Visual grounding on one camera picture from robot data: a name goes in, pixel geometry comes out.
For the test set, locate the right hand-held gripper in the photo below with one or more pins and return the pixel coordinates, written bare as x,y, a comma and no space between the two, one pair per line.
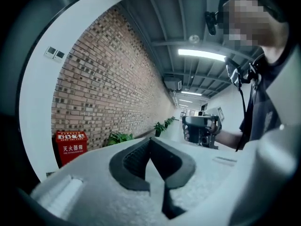
197,126

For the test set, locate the round ceiling smoke detector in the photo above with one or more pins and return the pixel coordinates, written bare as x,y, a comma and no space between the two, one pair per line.
194,38

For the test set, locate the grey neck-hung device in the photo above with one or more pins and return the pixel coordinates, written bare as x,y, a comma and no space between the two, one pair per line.
232,70

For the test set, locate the person's head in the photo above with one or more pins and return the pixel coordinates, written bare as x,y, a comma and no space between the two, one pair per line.
251,20

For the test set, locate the person's dark t-shirt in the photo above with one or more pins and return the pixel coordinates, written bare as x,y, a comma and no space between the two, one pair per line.
261,102

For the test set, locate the green plant in dark pot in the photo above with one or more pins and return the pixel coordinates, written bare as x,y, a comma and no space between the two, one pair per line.
159,127

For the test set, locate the large green potted plant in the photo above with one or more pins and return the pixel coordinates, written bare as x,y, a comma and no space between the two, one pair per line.
120,138

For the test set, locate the red fire extinguisher box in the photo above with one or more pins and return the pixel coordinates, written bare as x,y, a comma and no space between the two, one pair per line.
71,148

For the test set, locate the ceiling air conditioner unit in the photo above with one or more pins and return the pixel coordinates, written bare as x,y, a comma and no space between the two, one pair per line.
172,83

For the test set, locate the person's right hand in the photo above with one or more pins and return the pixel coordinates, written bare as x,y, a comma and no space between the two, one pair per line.
213,128

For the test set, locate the person's right forearm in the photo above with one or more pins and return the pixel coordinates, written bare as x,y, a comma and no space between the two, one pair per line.
229,139

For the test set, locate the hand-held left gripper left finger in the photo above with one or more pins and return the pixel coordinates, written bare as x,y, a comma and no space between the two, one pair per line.
118,167

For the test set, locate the black head-worn camera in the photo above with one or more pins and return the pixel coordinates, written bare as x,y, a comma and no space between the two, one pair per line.
211,22

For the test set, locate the long ceiling light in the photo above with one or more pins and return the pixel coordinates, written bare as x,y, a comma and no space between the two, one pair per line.
191,93
201,54

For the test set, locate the white wall intercom panel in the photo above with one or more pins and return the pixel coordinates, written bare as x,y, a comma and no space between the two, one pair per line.
59,56
50,52

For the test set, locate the row of small potted plants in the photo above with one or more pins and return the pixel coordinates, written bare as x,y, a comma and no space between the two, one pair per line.
169,121

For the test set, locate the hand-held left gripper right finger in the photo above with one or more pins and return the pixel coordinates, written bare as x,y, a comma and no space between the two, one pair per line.
182,168

